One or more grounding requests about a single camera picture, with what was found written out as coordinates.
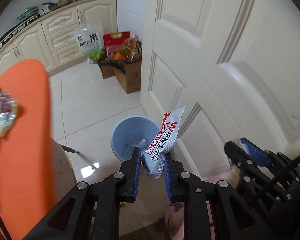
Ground rice bag white green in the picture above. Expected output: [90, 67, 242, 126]
[73, 24, 103, 63]

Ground orange round tablecloth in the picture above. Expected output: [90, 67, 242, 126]
[0, 59, 57, 239]

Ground blue trash bin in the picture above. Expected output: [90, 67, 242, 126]
[110, 116, 160, 161]

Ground gas stove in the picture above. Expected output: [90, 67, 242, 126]
[0, 14, 41, 46]

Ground white red snack wrapper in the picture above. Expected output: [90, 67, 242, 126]
[142, 105, 186, 179]

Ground wok pan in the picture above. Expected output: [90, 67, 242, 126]
[42, 0, 73, 11]

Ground lower kitchen cabinets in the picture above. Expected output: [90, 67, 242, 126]
[0, 0, 117, 75]

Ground cardboard box with groceries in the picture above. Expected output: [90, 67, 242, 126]
[98, 35, 142, 94]

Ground green electric pot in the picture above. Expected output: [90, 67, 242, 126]
[16, 6, 39, 24]

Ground rice noodle package red text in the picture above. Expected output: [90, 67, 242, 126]
[0, 87, 19, 138]

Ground white door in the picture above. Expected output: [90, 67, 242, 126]
[141, 0, 300, 178]

